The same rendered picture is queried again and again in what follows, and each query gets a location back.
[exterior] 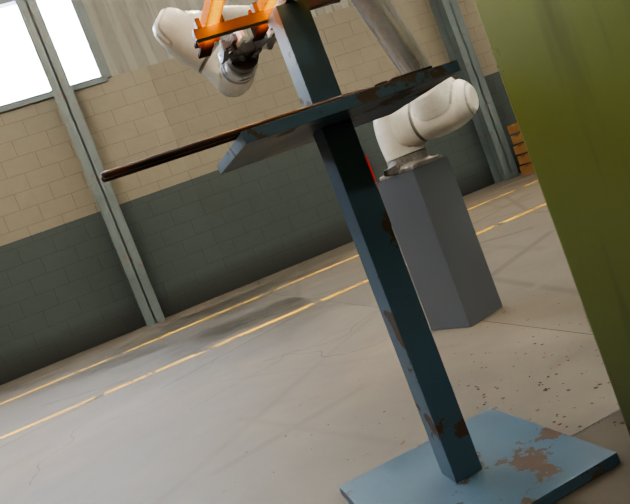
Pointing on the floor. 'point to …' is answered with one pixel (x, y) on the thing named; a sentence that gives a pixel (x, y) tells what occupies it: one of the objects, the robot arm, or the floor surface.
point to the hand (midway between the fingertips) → (255, 29)
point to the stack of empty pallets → (520, 150)
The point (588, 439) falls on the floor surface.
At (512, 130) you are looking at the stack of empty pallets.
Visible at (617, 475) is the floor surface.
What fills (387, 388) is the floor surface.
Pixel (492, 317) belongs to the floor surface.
